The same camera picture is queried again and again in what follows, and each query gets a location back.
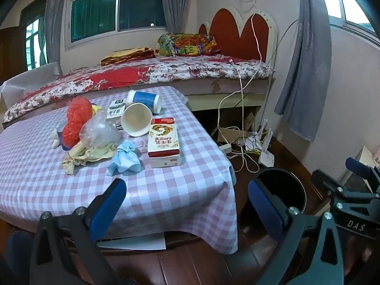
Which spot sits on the white router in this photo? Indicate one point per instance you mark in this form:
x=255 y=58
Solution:
x=267 y=158

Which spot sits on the bright corner window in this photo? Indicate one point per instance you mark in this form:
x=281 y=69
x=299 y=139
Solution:
x=350 y=6

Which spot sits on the person's right hand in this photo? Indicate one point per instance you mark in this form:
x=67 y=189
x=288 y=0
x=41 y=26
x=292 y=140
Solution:
x=360 y=252

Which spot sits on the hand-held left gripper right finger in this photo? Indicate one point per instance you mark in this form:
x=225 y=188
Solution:
x=264 y=204

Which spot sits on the blue paper cup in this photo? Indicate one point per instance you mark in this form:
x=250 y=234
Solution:
x=145 y=101

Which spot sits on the white power strip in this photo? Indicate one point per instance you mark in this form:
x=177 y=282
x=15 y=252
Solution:
x=225 y=148

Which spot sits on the black trash bin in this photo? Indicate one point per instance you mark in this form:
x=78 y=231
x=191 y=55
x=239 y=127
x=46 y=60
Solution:
x=292 y=184

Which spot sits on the yellow towel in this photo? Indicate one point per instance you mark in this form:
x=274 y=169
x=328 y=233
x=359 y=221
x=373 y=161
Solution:
x=96 y=109

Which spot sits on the red heart-shaped headboard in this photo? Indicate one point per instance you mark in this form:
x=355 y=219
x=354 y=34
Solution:
x=237 y=32

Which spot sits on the folded red yellow blanket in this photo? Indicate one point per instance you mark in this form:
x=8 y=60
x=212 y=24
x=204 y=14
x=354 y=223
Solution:
x=127 y=55

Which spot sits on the white tissue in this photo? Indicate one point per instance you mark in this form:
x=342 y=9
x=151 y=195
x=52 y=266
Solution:
x=55 y=135

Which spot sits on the white modem box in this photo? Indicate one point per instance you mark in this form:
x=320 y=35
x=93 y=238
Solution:
x=251 y=139

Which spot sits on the red plastic bag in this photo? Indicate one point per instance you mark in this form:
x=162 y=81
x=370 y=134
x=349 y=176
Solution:
x=78 y=109

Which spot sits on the narrow window beside door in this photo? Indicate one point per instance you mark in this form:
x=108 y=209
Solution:
x=34 y=44

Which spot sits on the red and white drink carton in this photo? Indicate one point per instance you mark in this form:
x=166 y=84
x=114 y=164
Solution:
x=163 y=139

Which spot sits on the grey curtain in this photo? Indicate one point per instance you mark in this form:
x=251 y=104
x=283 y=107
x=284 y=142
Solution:
x=305 y=80
x=55 y=35
x=175 y=6

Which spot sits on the white plastic sheet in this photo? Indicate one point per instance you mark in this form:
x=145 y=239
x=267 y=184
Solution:
x=29 y=77

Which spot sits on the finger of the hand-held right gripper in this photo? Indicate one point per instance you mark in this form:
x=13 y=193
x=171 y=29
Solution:
x=357 y=164
x=326 y=182

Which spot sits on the cardboard box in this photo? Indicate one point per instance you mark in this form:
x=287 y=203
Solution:
x=231 y=135

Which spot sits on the clear plastic bag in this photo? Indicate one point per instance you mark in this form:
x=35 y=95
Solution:
x=98 y=130

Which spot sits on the bed with floral cover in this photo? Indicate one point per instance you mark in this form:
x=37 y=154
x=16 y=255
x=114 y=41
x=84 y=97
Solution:
x=118 y=74

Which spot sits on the cream cloth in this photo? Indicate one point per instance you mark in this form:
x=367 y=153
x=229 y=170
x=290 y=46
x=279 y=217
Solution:
x=86 y=153

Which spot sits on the brown wooden door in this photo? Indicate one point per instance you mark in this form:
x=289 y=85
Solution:
x=12 y=56

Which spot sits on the colourful patterned pillow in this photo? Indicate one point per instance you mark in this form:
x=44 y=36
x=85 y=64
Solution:
x=187 y=44

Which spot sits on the pink checkered tablecloth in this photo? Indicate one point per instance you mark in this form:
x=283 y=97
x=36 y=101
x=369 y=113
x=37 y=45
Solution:
x=178 y=190

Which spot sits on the green and white milk carton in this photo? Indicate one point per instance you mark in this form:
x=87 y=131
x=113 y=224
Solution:
x=115 y=111

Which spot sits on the large sliding window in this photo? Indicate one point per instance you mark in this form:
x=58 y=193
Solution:
x=98 y=17

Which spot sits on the blue plastic tub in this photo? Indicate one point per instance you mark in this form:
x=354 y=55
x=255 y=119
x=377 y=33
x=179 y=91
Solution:
x=64 y=146

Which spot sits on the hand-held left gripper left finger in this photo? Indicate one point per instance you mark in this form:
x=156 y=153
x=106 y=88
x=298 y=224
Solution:
x=108 y=204

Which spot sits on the white paper cup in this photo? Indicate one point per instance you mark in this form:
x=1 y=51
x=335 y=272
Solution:
x=133 y=120

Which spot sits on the blue face mask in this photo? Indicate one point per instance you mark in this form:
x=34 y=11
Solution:
x=124 y=160

